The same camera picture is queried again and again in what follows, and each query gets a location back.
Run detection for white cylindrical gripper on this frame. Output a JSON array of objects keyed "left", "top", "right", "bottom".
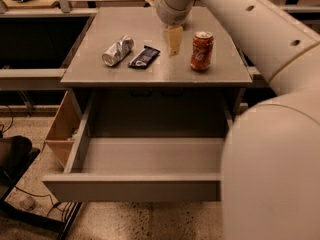
[{"left": 155, "top": 0, "right": 194, "bottom": 56}]

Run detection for blue rxbar snack bar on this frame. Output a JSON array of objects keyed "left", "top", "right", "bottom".
[{"left": 128, "top": 46, "right": 160, "bottom": 69}]

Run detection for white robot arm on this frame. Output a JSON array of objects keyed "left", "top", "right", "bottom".
[{"left": 156, "top": 0, "right": 320, "bottom": 240}]

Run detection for grey cabinet counter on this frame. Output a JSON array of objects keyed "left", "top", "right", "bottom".
[{"left": 59, "top": 6, "right": 253, "bottom": 118}]

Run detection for grey open top drawer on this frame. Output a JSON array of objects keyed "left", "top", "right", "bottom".
[{"left": 43, "top": 89, "right": 232, "bottom": 202}]

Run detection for red cola can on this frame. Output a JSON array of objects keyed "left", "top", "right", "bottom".
[{"left": 190, "top": 31, "right": 214, "bottom": 71}]

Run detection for crushed silver can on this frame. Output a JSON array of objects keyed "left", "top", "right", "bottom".
[{"left": 102, "top": 35, "right": 134, "bottom": 67}]

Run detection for brown cardboard box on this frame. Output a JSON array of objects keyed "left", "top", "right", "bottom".
[{"left": 45, "top": 90, "right": 82, "bottom": 167}]

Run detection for dark bag on floor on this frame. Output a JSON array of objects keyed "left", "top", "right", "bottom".
[{"left": 0, "top": 135, "right": 32, "bottom": 185}]

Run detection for black cables on floor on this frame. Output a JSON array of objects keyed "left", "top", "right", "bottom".
[{"left": 0, "top": 103, "right": 76, "bottom": 223}]

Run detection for black floor stand frame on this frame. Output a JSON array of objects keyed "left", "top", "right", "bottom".
[{"left": 0, "top": 148, "right": 81, "bottom": 240}]

